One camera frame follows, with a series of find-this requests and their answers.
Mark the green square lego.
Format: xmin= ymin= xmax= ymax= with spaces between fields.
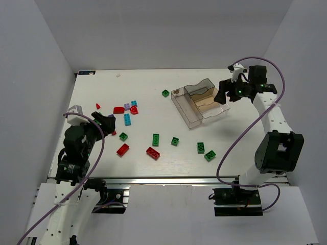
xmin=171 ymin=137 xmax=179 ymax=146
xmin=161 ymin=89 xmax=170 ymax=97
xmin=119 ymin=132 xmax=128 ymax=141

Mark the green long lego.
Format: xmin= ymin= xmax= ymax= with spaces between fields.
xmin=152 ymin=134 xmax=159 ymax=146

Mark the red brick lego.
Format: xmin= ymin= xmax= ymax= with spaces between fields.
xmin=146 ymin=147 xmax=160 ymax=160
xmin=116 ymin=143 xmax=130 ymax=157

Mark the green square lego top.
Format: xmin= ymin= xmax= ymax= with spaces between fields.
xmin=161 ymin=89 xmax=170 ymax=97

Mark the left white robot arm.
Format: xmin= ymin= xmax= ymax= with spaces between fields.
xmin=40 ymin=111 xmax=116 ymax=244

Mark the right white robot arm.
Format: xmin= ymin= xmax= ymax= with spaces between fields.
xmin=214 ymin=63 xmax=304 ymax=191

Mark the red sloped lego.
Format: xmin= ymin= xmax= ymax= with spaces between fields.
xmin=113 ymin=107 xmax=125 ymax=114

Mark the cyan long lego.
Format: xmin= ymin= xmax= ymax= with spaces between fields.
xmin=124 ymin=113 xmax=132 ymax=126

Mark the clear brown tinted container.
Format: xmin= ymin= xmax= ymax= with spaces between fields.
xmin=184 ymin=78 xmax=221 ymax=113

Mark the lilac square lego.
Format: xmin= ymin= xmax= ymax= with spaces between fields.
xmin=124 ymin=103 xmax=131 ymax=111

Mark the clear front container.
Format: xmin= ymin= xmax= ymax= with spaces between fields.
xmin=199 ymin=102 xmax=230 ymax=121

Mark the red round lego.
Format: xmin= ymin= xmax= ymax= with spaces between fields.
xmin=130 ymin=106 xmax=138 ymax=115

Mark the clear narrow container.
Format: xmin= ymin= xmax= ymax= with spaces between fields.
xmin=171 ymin=87 xmax=203 ymax=129

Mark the blue label sticker left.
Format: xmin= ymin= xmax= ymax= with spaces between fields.
xmin=78 ymin=70 xmax=96 ymax=76

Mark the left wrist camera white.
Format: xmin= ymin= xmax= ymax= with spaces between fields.
xmin=66 ymin=105 xmax=89 ymax=126

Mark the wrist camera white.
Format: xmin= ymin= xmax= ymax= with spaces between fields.
xmin=228 ymin=63 xmax=247 ymax=82
xmin=66 ymin=105 xmax=89 ymax=126

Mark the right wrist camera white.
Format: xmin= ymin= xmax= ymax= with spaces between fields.
xmin=228 ymin=63 xmax=247 ymax=82

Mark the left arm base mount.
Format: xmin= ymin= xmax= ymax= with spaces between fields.
xmin=83 ymin=178 xmax=126 ymax=214

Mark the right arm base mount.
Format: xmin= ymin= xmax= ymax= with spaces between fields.
xmin=208 ymin=187 xmax=263 ymax=217

